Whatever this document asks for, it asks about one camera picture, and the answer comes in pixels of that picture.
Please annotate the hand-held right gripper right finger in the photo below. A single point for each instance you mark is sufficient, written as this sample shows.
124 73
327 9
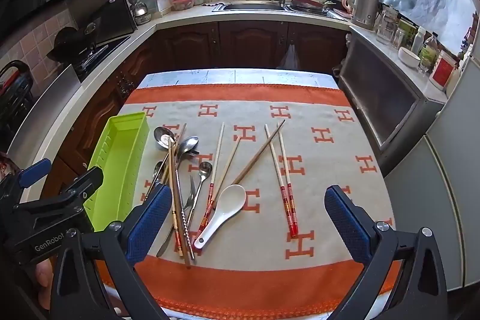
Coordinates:
347 218

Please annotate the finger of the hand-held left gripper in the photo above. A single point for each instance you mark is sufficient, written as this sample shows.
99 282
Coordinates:
75 188
35 168

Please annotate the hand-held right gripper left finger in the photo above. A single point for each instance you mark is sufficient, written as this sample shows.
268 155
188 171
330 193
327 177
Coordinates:
148 218

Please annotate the brown-tipped wooden chopstick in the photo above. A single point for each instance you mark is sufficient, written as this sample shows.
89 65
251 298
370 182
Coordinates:
178 230

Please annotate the twisted metal chopstick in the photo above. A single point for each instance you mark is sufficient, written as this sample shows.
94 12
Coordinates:
188 237

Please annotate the steel fork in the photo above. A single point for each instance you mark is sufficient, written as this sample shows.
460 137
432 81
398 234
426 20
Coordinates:
192 192

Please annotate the chopsticks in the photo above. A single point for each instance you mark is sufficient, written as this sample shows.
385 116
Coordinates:
186 258

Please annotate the green plastic utensil tray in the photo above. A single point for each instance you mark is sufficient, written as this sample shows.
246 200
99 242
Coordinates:
123 140

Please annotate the small steel spoon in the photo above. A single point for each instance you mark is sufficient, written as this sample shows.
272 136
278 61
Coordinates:
205 168

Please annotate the white ceramic spoon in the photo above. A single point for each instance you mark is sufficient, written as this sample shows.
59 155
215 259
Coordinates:
228 202

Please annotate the plain wooden chopstick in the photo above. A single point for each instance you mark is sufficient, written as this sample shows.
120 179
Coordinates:
258 153
180 138

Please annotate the person's left hand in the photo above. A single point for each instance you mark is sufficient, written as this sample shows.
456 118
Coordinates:
43 275

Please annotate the steel splash plate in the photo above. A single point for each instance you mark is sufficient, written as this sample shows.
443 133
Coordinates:
45 117

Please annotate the orange and beige printed blanket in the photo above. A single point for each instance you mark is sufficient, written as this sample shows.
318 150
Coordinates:
318 173

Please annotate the black and red cooker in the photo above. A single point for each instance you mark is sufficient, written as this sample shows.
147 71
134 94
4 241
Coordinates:
13 91

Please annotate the grey refrigerator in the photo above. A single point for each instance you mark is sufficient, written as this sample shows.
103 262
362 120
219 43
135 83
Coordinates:
431 173

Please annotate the grey steel appliance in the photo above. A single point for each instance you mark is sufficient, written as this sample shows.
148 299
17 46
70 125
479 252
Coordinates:
378 95

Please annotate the black wok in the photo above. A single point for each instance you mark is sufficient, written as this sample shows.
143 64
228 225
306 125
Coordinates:
60 42

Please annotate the black gas stove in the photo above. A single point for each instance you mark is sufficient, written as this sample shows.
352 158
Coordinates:
101 54

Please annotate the white floral tablecloth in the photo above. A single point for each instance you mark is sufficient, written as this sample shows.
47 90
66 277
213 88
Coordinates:
225 76

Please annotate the white plastic bag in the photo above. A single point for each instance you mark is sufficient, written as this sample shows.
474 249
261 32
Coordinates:
290 57

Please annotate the white bowl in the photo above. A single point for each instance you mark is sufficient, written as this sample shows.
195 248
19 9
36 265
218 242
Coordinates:
409 57

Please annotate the red packet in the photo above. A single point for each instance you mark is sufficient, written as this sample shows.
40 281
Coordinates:
442 70

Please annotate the dark steel stove guard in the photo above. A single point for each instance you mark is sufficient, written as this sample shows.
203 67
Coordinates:
105 1

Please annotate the clear plastic bottle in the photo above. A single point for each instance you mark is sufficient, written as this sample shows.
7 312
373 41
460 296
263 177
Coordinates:
428 55

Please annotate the steel teapot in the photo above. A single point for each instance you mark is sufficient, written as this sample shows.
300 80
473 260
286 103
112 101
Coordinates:
140 10

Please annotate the white bottle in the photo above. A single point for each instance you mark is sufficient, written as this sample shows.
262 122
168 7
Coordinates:
419 40

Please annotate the glass jar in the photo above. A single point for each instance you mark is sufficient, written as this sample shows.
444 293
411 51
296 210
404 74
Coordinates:
386 27

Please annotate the white kitchen countertop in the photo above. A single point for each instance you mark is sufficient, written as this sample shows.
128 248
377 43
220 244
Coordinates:
180 14

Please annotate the pink lidded container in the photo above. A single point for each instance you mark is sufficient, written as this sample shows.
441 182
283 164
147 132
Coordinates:
183 3

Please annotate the steel electric kettle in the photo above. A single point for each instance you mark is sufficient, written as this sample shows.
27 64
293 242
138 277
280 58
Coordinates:
365 5

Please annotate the red plate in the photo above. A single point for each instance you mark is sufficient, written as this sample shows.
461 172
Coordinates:
307 1

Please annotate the steel kitchen sink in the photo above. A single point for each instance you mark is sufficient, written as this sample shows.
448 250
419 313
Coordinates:
255 7

